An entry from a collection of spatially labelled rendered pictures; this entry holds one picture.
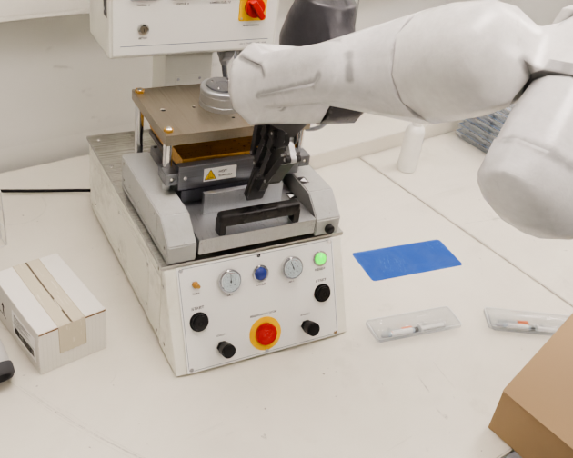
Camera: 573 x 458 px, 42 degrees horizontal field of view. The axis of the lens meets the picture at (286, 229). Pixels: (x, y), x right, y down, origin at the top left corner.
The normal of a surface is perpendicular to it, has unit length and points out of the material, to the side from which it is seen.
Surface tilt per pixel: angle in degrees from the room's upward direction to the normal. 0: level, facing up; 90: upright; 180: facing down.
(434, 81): 102
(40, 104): 90
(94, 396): 0
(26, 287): 1
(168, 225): 40
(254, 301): 65
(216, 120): 0
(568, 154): 48
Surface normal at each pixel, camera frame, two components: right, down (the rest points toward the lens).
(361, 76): -0.56, 0.08
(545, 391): -0.41, -0.46
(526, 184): -0.68, 0.32
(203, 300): 0.47, 0.15
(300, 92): -0.75, 0.52
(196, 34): 0.45, 0.55
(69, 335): 0.64, 0.48
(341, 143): 0.13, -0.82
